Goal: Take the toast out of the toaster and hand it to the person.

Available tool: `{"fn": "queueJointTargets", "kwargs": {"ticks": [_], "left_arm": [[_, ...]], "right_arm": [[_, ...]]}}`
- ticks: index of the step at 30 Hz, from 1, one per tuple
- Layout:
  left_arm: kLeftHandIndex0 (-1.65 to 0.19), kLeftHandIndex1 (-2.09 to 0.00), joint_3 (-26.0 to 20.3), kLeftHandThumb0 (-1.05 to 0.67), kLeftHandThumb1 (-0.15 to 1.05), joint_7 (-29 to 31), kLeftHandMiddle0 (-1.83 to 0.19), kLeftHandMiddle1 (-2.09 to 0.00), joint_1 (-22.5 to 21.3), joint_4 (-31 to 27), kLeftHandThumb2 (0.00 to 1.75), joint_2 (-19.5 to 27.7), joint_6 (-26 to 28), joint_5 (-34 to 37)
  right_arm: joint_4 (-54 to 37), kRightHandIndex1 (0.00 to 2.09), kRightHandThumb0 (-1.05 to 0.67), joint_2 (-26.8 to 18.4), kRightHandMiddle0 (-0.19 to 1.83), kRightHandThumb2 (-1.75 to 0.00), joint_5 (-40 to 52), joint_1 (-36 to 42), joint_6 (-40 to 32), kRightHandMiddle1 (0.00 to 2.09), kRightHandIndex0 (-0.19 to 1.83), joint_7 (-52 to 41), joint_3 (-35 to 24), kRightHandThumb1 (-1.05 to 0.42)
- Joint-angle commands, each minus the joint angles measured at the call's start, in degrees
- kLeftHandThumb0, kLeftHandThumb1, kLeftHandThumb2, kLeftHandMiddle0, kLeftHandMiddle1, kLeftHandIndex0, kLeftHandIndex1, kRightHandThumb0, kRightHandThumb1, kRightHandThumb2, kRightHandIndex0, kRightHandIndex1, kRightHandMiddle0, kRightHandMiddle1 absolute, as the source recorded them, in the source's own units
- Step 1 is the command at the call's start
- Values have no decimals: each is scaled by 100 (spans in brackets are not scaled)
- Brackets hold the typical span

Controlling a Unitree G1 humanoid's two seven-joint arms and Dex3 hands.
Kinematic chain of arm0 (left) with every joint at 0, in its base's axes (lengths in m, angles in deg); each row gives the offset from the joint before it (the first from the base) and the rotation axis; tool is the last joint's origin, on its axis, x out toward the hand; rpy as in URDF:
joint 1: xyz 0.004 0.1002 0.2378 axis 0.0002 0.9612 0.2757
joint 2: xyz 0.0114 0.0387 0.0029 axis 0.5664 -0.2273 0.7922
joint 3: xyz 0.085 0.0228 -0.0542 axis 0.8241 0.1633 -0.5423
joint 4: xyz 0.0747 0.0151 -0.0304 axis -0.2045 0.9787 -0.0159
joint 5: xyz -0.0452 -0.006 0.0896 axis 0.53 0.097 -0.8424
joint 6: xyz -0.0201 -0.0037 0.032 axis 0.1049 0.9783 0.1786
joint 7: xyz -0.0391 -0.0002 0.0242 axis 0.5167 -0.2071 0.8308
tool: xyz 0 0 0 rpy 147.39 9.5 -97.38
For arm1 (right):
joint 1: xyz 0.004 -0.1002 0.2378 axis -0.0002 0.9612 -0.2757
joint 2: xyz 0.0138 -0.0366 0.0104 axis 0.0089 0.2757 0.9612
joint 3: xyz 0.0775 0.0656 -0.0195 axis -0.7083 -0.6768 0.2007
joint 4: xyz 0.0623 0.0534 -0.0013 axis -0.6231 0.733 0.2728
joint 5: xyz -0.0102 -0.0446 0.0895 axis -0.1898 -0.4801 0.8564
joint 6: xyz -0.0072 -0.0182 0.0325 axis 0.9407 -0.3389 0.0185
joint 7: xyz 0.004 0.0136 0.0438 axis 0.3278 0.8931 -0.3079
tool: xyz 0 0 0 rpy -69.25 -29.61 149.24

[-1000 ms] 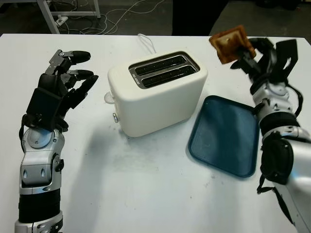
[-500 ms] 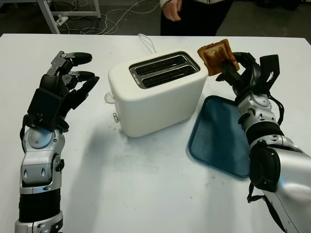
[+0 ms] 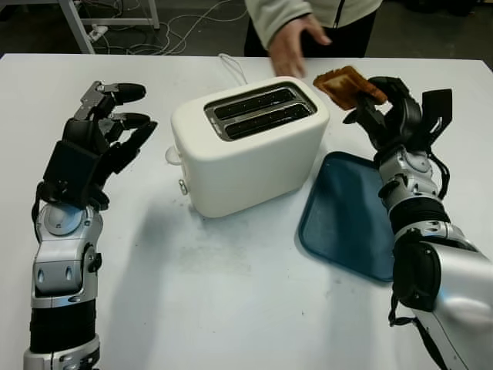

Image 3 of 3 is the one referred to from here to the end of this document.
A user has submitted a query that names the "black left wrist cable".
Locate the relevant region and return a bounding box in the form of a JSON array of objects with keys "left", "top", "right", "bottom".
[{"left": 30, "top": 183, "right": 45, "bottom": 242}]

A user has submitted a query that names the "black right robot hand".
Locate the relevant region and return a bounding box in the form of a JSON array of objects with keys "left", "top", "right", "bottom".
[{"left": 342, "top": 76, "right": 425, "bottom": 154}]

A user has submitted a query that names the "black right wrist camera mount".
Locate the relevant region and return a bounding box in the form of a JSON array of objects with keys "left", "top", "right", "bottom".
[{"left": 420, "top": 88, "right": 454, "bottom": 136}]

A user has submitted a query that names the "person right hand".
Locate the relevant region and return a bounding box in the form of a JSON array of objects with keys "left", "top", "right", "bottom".
[{"left": 268, "top": 17, "right": 333, "bottom": 78}]

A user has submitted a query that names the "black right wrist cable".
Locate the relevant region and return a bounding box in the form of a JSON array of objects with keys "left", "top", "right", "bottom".
[{"left": 425, "top": 150, "right": 451, "bottom": 201}]

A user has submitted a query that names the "white toaster power cord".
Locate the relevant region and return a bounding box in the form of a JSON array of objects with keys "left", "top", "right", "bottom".
[{"left": 218, "top": 52, "right": 249, "bottom": 85}]

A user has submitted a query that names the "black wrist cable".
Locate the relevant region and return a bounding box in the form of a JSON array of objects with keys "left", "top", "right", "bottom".
[
  {"left": 425, "top": 150, "right": 451, "bottom": 201},
  {"left": 30, "top": 183, "right": 45, "bottom": 242}
]

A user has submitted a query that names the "dark blue plastic tray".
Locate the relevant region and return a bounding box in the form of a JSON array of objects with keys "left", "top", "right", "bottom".
[{"left": 298, "top": 150, "right": 397, "bottom": 284}]

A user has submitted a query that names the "white power strip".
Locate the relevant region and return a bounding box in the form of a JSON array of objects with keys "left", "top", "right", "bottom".
[{"left": 87, "top": 25, "right": 109, "bottom": 42}]

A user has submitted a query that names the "white metal table frame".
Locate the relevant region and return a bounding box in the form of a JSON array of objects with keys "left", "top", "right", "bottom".
[{"left": 57, "top": 0, "right": 161, "bottom": 55}]

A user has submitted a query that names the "cream sleeved person right forearm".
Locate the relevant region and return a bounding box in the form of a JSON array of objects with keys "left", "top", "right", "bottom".
[{"left": 246, "top": 0, "right": 314, "bottom": 50}]

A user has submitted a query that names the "person in dark trousers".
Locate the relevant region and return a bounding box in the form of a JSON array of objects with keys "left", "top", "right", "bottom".
[{"left": 244, "top": 0, "right": 384, "bottom": 59}]

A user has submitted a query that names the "browned toast slice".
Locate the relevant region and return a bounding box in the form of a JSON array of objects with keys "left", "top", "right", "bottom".
[{"left": 312, "top": 66, "right": 388, "bottom": 112}]

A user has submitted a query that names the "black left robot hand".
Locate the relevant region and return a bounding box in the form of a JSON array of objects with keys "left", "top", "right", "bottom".
[{"left": 62, "top": 80, "right": 159, "bottom": 211}]

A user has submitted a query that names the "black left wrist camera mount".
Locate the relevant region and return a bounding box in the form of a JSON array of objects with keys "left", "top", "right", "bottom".
[{"left": 40, "top": 140, "right": 102, "bottom": 205}]

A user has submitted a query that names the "white two-slot toaster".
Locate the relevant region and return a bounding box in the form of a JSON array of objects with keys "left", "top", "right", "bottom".
[{"left": 165, "top": 76, "right": 331, "bottom": 220}]

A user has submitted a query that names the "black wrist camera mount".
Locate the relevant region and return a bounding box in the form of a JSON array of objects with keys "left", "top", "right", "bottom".
[
  {"left": 40, "top": 140, "right": 102, "bottom": 205},
  {"left": 420, "top": 88, "right": 454, "bottom": 136}
]

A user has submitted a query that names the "white floor cable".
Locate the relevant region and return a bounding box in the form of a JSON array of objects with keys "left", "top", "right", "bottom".
[{"left": 103, "top": 0, "right": 251, "bottom": 55}]

